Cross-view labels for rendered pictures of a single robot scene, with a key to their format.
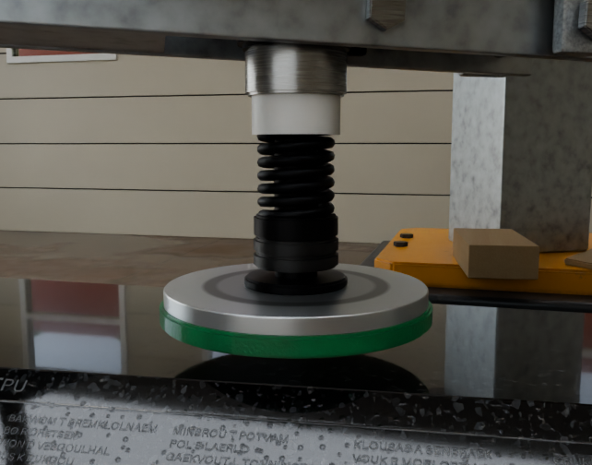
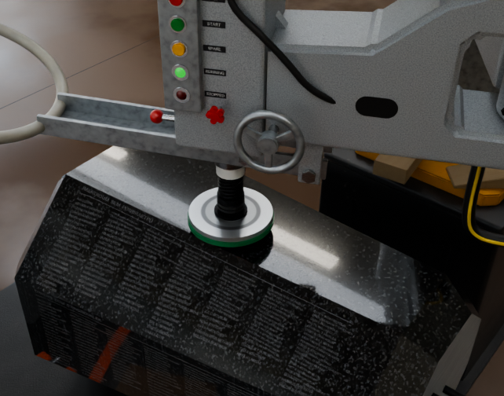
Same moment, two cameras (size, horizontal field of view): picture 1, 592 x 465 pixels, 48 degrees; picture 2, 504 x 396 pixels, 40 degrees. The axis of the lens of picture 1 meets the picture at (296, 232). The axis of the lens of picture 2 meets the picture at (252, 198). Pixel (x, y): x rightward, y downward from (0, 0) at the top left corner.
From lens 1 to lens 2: 134 cm
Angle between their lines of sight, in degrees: 37
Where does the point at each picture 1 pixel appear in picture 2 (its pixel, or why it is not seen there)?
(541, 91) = (468, 64)
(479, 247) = (378, 162)
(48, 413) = (156, 232)
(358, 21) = (237, 160)
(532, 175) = not seen: hidden behind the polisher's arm
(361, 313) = (230, 237)
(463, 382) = (262, 258)
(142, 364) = (184, 222)
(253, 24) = (206, 157)
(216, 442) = (194, 254)
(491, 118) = not seen: hidden behind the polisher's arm
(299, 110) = (224, 173)
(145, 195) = not seen: outside the picture
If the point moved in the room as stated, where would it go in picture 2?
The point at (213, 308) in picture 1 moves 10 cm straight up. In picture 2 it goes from (195, 223) to (193, 190)
